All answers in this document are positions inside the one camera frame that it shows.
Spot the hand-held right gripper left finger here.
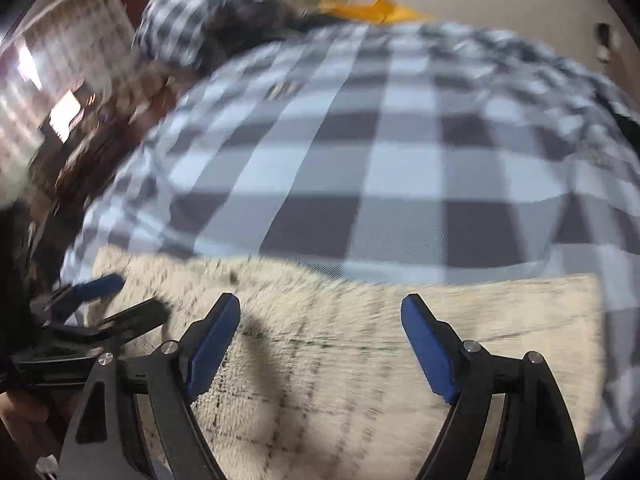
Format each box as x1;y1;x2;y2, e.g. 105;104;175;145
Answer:
60;292;242;480

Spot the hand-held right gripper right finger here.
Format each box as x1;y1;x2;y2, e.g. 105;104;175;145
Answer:
401;294;586;480

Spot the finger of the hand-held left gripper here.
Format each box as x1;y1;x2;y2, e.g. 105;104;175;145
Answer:
47;273;126;311
92;299;168;346

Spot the cream knit checked garment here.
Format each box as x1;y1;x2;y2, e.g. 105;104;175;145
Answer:
85;247;608;480

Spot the black clothes pile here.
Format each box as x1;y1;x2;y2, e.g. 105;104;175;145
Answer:
200;0;321;61

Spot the blue grey checked bed sheet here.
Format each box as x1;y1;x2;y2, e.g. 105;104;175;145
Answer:
60;22;640;480

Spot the pale window curtain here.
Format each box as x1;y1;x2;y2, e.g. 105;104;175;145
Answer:
0;0;136;176

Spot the blue grey checked duvet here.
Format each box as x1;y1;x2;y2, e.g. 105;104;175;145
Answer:
132;0;281;68

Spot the yellow cloth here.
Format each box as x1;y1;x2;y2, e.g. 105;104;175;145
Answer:
320;0;436;25

